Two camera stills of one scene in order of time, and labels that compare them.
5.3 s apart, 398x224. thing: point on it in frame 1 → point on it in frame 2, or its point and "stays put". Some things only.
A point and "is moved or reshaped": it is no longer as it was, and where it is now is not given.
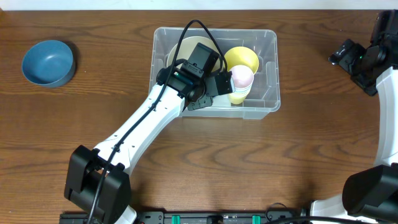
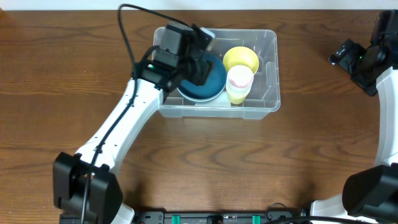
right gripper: x=347 y=53 stays put
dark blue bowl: x=49 y=63 is moved or reshaped
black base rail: x=201 y=217 stays put
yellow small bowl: x=242 y=55 stays put
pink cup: x=242 y=77 stays put
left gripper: x=222 y=83 → x=202 y=72
